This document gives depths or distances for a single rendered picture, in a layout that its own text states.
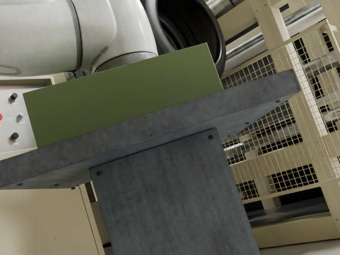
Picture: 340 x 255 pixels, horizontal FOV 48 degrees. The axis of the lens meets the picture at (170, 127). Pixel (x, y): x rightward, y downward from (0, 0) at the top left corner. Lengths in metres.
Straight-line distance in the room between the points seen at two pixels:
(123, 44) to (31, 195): 1.19
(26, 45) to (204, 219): 0.47
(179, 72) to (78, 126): 0.21
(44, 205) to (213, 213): 1.27
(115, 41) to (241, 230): 0.45
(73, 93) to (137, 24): 0.23
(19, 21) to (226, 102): 0.42
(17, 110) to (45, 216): 0.54
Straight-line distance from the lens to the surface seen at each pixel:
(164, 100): 0.69
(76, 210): 1.96
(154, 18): 1.68
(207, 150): 0.72
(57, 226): 1.91
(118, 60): 0.81
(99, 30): 0.82
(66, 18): 0.82
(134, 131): 0.59
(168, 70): 0.71
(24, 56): 0.80
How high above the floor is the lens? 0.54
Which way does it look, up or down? 8 degrees up
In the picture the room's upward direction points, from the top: 18 degrees counter-clockwise
